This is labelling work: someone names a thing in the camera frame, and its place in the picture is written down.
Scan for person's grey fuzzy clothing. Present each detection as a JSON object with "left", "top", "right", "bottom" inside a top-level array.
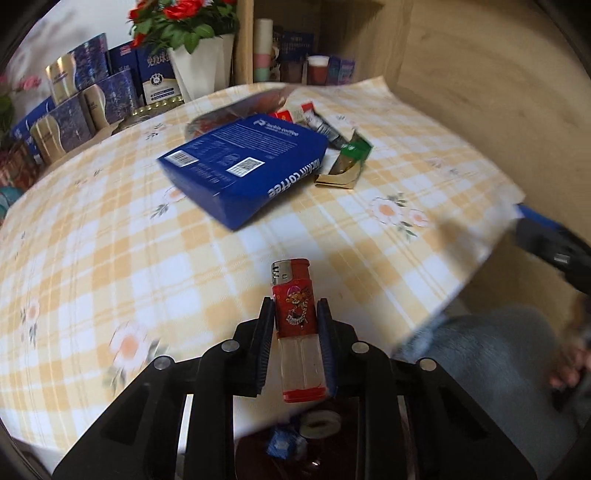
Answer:
[{"left": 392, "top": 305, "right": 587, "bottom": 467}]

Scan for yellow plaid tablecloth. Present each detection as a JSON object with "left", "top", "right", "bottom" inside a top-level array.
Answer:
[{"left": 0, "top": 75, "right": 527, "bottom": 455}]

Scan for person's right hand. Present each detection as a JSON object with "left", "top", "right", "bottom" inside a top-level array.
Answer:
[{"left": 549, "top": 344, "right": 591, "bottom": 391}]

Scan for dark blue box white label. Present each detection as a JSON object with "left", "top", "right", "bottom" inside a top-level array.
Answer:
[{"left": 137, "top": 46, "right": 183, "bottom": 106}]

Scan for wooden shelf unit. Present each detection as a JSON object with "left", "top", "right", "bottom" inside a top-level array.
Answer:
[{"left": 233, "top": 0, "right": 414, "bottom": 88}]

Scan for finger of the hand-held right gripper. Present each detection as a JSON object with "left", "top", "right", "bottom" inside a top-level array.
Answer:
[{"left": 513, "top": 203, "right": 591, "bottom": 295}]

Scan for dark blue shelf box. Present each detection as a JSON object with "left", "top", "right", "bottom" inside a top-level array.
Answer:
[{"left": 276, "top": 30, "right": 315, "bottom": 63}]

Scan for gold decorative tray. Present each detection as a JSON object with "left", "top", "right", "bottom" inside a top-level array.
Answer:
[{"left": 113, "top": 99, "right": 183, "bottom": 136}]

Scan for potted red rose plant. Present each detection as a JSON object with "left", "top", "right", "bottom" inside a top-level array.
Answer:
[{"left": 127, "top": 0, "right": 241, "bottom": 102}]

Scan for white round ring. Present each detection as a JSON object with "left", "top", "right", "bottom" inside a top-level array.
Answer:
[{"left": 299, "top": 410, "right": 343, "bottom": 440}]

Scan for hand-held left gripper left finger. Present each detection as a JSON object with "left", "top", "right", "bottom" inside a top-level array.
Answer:
[{"left": 53, "top": 296, "right": 276, "bottom": 480}]

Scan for small blue box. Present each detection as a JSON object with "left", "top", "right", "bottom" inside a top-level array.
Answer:
[{"left": 329, "top": 56, "right": 356, "bottom": 86}]

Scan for black stick packet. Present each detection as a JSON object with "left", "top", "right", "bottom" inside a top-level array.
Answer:
[{"left": 301, "top": 102, "right": 346, "bottom": 147}]

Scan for flat blue coffee box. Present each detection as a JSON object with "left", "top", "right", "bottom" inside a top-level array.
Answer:
[{"left": 157, "top": 113, "right": 329, "bottom": 232}]

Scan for blue crumpled wrapper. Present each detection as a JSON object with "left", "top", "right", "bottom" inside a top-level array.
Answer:
[{"left": 265, "top": 427, "right": 297, "bottom": 459}]

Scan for red cup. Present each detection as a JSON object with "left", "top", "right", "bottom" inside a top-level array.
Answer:
[{"left": 307, "top": 55, "right": 330, "bottom": 86}]

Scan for dark blue box red logo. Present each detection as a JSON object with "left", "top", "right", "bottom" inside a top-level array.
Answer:
[{"left": 107, "top": 41, "right": 139, "bottom": 75}]

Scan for red clear plastic wrapper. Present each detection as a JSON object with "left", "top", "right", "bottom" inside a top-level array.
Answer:
[{"left": 184, "top": 84, "right": 296, "bottom": 141}]

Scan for striped woven basket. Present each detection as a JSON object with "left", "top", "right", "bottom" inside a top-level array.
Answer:
[{"left": 0, "top": 138, "right": 42, "bottom": 195}]

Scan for dark red trash bin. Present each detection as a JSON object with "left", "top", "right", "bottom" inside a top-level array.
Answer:
[{"left": 233, "top": 396, "right": 370, "bottom": 480}]

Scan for pink artificial flowers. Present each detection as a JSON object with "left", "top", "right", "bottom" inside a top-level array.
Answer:
[{"left": 0, "top": 74, "right": 42, "bottom": 134}]

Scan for gold green foil packet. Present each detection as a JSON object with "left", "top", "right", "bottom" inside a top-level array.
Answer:
[{"left": 314, "top": 129, "right": 374, "bottom": 190}]

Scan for red lighter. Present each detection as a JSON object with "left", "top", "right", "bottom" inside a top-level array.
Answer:
[{"left": 270, "top": 258, "right": 329, "bottom": 404}]

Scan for stack of pastel cups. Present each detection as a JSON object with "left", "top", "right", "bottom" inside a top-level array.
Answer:
[{"left": 252, "top": 18, "right": 276, "bottom": 84}]

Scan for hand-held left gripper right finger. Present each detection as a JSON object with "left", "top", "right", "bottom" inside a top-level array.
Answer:
[{"left": 317, "top": 298, "right": 539, "bottom": 480}]

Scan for blue and gold box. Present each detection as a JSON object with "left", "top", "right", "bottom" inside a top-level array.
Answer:
[
  {"left": 28, "top": 96, "right": 89, "bottom": 166},
  {"left": 45, "top": 34, "right": 110, "bottom": 104},
  {"left": 79, "top": 69, "right": 140, "bottom": 132}
]

